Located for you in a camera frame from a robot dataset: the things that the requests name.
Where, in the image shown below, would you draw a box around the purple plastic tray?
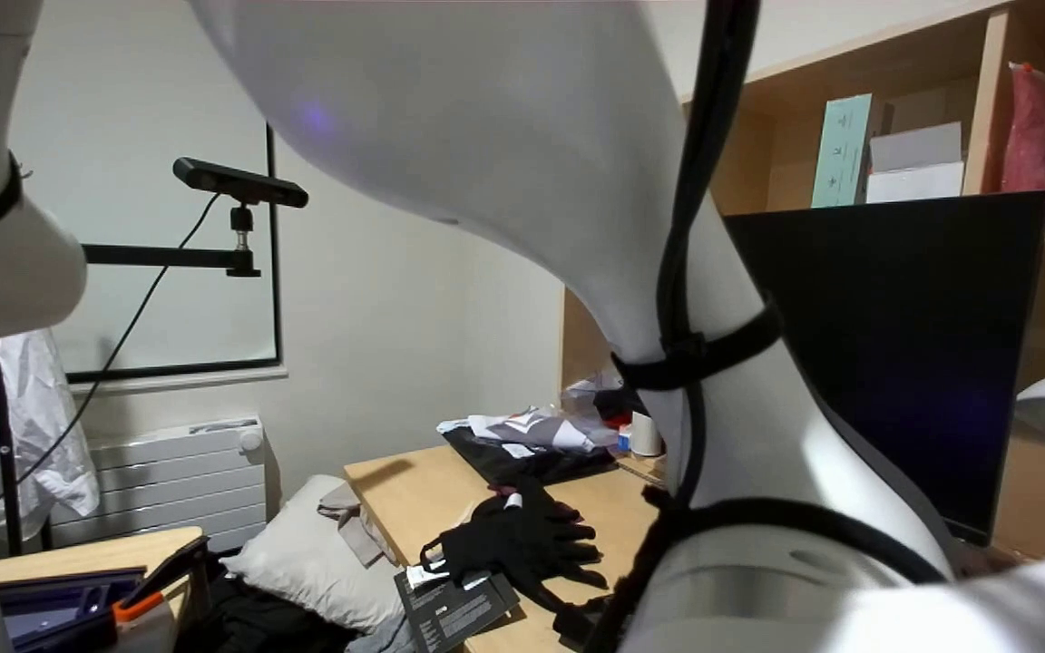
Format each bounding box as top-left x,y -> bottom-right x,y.
0,572 -> 144,653

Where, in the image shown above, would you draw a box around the white patterned cloth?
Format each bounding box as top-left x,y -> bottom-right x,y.
435,411 -> 604,461

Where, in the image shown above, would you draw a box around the black folded cloth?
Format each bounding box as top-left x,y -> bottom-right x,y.
443,427 -> 625,491

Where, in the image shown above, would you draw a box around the black gloves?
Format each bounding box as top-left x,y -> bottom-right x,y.
416,484 -> 608,609

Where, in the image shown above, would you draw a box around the black booklet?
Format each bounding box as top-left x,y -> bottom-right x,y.
393,566 -> 524,653

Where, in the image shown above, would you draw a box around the white pillow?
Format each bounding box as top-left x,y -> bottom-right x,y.
225,473 -> 411,632

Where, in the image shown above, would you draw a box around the black framed whiteboard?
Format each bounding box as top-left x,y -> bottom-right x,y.
61,121 -> 286,384

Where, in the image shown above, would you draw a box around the teal book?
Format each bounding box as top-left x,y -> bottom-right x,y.
808,92 -> 878,212

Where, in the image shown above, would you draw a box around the white radiator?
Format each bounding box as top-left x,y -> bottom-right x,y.
84,412 -> 272,556

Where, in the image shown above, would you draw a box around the black computer monitor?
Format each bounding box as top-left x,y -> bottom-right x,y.
722,192 -> 1045,544

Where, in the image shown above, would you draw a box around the black bag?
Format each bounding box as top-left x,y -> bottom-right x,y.
174,566 -> 359,653

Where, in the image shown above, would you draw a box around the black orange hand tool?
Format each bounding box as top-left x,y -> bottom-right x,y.
112,539 -> 208,629

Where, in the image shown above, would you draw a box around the small wooden side table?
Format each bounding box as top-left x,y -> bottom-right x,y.
0,524 -> 211,653

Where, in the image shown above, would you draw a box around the white plastic cover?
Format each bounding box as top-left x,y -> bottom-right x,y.
0,328 -> 106,538

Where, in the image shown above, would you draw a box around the wooden shelf unit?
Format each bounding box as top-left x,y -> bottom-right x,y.
558,0 -> 1045,563

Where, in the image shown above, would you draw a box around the red bag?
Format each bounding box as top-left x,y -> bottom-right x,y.
1001,62 -> 1045,228

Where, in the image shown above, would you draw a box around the grey strap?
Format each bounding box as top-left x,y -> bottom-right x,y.
315,484 -> 388,571

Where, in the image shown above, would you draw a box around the black camera stand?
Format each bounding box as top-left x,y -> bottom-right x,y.
0,204 -> 266,557

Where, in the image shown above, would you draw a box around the thin black camera cable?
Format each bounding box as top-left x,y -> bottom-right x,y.
0,192 -> 225,513

